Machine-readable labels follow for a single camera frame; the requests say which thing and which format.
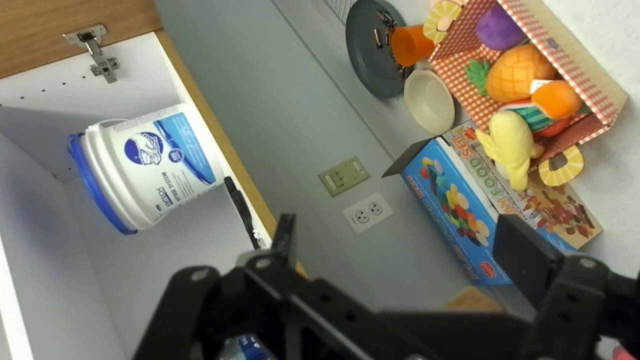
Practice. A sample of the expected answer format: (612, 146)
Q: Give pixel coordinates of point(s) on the yellow toy banana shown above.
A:
(513, 143)

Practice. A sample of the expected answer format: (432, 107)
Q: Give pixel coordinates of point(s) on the brown toy sticks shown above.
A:
(378, 36)

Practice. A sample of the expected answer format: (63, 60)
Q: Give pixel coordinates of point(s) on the red toy fruit slice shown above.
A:
(532, 121)

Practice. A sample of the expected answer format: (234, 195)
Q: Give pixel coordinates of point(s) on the beige switch plate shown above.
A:
(343, 176)

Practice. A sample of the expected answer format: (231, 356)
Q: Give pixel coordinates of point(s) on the yellow toy slice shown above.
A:
(442, 20)

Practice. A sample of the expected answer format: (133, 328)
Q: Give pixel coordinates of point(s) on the wall cabinet white interior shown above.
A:
(40, 267)

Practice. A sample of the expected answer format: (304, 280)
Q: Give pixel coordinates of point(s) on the white tub blue label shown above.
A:
(146, 167)

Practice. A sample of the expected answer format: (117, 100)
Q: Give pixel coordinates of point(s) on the grey round plate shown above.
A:
(363, 60)

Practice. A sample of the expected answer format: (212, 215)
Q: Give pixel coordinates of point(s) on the orange plastic cup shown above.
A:
(410, 45)

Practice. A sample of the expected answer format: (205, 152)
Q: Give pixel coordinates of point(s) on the blue white wipes canister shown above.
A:
(251, 349)

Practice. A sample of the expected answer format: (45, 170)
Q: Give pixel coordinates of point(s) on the metal cabinet hinge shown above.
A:
(101, 62)

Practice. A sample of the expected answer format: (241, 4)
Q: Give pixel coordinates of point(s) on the black marker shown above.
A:
(241, 210)

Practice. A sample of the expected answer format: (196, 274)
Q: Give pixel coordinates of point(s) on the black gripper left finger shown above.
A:
(282, 242)

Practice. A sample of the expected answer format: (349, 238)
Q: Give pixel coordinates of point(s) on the blue toy food box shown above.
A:
(452, 200)

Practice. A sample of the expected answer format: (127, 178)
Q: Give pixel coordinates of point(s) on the orange yellow toy pineapple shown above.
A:
(516, 74)

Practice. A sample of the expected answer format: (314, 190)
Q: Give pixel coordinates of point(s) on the toy orange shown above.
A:
(556, 100)

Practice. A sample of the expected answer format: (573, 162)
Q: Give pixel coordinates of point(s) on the beige bowl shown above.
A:
(431, 100)

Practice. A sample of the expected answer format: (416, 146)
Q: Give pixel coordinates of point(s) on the white wall outlet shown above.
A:
(368, 212)

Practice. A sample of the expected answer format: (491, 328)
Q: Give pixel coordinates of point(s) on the purple toy fruit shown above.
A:
(500, 28)

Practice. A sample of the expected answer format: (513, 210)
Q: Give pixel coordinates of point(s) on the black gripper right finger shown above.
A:
(527, 261)

